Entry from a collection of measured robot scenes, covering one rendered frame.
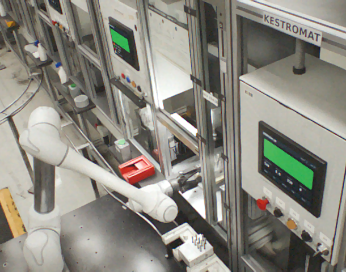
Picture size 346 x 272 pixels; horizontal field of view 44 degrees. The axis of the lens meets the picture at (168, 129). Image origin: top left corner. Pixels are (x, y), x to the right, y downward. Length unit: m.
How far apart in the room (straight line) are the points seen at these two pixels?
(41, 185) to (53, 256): 0.34
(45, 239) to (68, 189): 1.73
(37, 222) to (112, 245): 0.41
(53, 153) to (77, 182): 2.08
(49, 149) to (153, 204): 0.49
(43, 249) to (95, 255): 0.33
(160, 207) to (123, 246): 0.55
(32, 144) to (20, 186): 2.28
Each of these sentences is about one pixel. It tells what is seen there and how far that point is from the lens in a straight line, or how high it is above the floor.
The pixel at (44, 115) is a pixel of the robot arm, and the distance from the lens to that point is 1.90.
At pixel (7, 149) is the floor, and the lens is 4.57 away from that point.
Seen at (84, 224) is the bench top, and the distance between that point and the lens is 2.50.
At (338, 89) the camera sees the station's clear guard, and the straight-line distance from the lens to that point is 1.10.
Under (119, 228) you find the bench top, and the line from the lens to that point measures 2.42.
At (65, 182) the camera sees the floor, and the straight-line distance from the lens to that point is 3.90.
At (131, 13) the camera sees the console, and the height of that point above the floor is 1.81.
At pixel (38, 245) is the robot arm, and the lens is 2.11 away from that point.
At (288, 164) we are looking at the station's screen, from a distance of 1.26.
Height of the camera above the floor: 2.44
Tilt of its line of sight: 35 degrees down
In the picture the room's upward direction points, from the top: 8 degrees counter-clockwise
